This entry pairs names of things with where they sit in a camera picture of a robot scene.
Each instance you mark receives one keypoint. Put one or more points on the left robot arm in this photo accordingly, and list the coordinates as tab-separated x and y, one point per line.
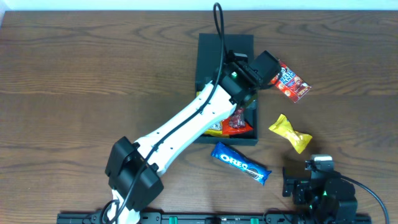
134	168

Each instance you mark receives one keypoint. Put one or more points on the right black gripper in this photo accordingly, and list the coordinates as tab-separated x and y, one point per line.
289	182

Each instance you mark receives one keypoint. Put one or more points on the yellow wrapped snack packet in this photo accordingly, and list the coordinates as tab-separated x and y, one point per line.
284	128

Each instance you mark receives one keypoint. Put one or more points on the red Hello Panda packet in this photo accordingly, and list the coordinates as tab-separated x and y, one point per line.
290	84

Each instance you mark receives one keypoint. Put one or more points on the yellow Hacks candy bag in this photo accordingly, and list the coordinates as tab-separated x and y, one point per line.
218	130

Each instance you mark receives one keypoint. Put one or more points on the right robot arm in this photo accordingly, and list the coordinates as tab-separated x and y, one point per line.
324	196

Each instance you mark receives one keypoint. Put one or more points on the blue Oreo cookie pack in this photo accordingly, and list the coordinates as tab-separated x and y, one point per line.
233	158

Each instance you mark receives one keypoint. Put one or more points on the red Hacks candy bag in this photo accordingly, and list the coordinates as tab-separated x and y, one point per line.
236	124

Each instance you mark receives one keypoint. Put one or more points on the dark green open box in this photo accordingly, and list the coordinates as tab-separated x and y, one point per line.
208	59

